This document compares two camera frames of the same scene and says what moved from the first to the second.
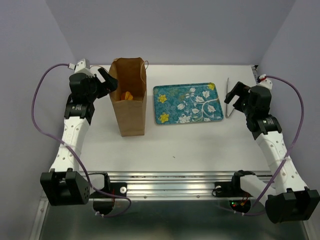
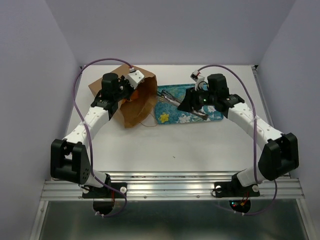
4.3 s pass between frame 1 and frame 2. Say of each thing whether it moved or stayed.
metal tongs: moved
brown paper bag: moved
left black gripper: moved
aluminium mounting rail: stayed
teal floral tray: stayed
